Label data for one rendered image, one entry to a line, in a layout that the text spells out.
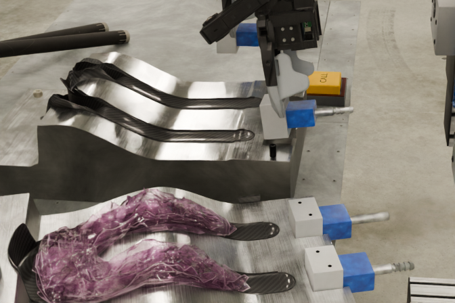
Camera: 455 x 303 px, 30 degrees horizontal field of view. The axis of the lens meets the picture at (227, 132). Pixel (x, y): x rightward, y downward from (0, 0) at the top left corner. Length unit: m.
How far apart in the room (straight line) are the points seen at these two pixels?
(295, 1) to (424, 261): 1.43
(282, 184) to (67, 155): 0.32
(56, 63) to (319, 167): 0.68
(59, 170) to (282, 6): 0.42
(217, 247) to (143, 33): 0.91
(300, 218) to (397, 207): 1.61
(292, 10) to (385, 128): 1.98
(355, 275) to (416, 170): 1.87
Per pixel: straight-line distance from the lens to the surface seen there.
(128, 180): 1.28
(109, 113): 1.31
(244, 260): 1.08
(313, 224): 1.11
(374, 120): 3.18
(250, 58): 1.74
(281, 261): 1.08
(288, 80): 1.19
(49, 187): 1.33
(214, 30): 1.20
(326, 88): 1.54
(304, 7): 1.18
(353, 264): 1.05
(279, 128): 1.23
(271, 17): 1.17
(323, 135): 1.45
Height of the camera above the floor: 1.52
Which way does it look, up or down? 29 degrees down
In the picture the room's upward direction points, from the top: 3 degrees counter-clockwise
